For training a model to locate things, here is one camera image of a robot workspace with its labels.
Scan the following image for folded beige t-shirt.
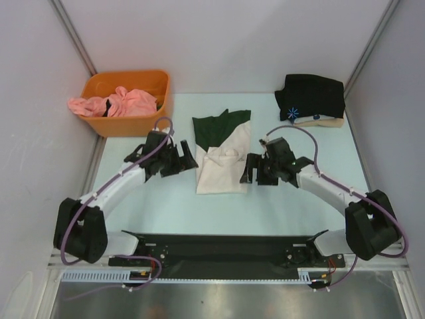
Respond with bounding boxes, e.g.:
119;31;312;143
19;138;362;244
293;115;345;128

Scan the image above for left white cable duct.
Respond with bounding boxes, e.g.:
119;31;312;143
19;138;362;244
62;270;151;283

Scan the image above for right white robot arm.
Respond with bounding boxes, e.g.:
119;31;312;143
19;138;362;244
240;138;402;266

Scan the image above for orange plastic basket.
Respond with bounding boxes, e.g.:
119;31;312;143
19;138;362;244
68;70;173;138

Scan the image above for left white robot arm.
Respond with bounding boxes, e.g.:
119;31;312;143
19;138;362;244
53;130;198;266

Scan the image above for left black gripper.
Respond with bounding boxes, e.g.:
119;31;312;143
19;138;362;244
157;140;198;177

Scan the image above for white cable duct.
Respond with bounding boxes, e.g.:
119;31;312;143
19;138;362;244
299;268;348;282
62;270;151;283

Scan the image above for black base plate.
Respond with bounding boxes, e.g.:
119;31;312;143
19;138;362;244
108;233;345;280

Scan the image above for right white cable duct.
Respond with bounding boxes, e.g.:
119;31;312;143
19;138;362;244
299;268;348;282

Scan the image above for folded black t-shirt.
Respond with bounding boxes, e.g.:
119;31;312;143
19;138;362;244
274;74;345;124

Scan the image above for pink t-shirt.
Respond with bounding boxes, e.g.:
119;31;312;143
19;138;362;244
67;86;157;117

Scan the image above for cream and green t-shirt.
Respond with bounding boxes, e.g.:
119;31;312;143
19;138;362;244
193;110;251;195

